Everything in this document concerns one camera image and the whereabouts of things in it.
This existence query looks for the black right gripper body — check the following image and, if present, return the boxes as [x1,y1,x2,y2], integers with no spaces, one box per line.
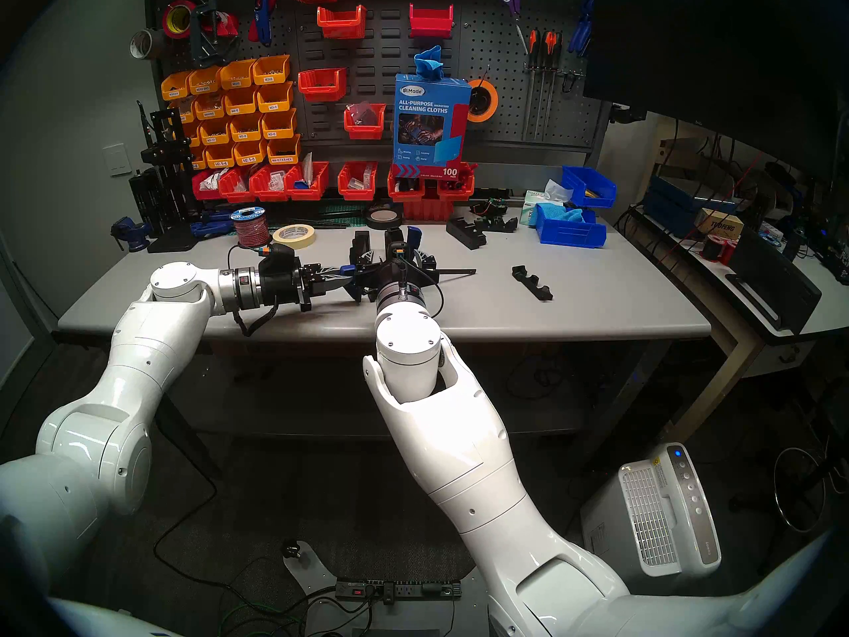
[377,265,428,295]

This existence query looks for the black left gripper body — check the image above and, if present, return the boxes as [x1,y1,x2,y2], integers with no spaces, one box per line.
[259,261,314,311]

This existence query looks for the blue bar clamp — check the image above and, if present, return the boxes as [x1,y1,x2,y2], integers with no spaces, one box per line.
[340,226,476,303]

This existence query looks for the black notched printed block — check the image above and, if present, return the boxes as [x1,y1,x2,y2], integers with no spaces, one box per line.
[446,216,488,251]

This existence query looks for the dark grey clamp tool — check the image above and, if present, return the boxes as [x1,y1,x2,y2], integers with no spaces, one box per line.
[191,0,221,51]

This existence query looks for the beige masking tape roll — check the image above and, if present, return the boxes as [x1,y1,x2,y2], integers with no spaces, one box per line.
[273,224,318,249]

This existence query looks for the red nested bins stack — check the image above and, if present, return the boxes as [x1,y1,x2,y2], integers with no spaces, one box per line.
[403,198,456,222]

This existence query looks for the green white tissue box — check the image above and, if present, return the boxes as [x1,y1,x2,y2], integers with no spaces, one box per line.
[521,180,572,227]

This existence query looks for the blue cleaning cloths box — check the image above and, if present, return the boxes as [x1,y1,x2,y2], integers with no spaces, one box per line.
[391,74,472,179]

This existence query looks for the blue storage bin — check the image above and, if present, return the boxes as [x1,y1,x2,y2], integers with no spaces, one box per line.
[535,203,608,249]
[562,166,617,208]

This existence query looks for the black press stand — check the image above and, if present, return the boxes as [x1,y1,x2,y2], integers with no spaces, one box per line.
[129,102,200,253]

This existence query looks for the small blue vise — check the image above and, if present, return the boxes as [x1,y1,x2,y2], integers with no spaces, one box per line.
[111,216,153,253]

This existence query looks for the orange tape roll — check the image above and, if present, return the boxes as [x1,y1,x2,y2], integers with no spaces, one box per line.
[468,80,499,123]

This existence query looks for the dark blue crate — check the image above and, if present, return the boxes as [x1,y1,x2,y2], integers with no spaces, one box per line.
[647,177,705,237]

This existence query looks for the blue red hand tool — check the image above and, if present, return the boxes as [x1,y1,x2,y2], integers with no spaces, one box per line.
[251,0,277,46]

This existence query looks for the red yellow tape roll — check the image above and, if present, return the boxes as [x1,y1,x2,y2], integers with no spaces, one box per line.
[163,0,198,39]

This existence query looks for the brown cardboard box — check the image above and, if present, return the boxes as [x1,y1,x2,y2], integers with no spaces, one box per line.
[695,210,746,240]

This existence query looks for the black floor power strip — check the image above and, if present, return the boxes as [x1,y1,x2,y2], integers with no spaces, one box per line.
[336,579,462,602]

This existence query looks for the white air purifier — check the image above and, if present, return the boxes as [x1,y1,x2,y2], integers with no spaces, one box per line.
[580,442,722,591]

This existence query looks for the black keyboard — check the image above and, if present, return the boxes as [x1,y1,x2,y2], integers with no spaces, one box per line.
[726,234,823,336]

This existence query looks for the black monitor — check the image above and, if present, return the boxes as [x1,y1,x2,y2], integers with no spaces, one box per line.
[584,0,849,182]

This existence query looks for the side desk with beige legs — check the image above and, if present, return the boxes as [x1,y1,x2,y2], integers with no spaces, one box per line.
[623,204,849,444]

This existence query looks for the black stool base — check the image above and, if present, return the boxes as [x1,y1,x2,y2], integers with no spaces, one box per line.
[773,437,849,537]

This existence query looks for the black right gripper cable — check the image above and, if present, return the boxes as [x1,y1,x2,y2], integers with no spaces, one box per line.
[397,264,445,318]

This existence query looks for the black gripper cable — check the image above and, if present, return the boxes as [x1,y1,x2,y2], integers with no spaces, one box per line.
[233,304,279,336]
[397,264,445,318]

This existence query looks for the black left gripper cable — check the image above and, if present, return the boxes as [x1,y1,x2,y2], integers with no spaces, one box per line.
[233,304,279,336]

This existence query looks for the large red wire spool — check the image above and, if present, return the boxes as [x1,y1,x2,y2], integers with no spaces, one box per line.
[231,206,271,250]

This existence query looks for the black printed bracket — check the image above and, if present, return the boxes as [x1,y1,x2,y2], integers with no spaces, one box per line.
[512,265,553,302]

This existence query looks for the dark grey tool wall panel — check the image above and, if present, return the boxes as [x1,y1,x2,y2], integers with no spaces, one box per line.
[146,0,611,173]

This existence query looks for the orange handled screwdriver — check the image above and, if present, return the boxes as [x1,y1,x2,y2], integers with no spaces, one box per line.
[526,31,539,139]
[541,32,559,139]

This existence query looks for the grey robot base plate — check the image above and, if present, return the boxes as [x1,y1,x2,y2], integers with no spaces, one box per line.
[282,541,488,637]

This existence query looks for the small red wire spool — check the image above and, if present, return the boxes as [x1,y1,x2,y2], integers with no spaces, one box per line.
[703,234,738,266]

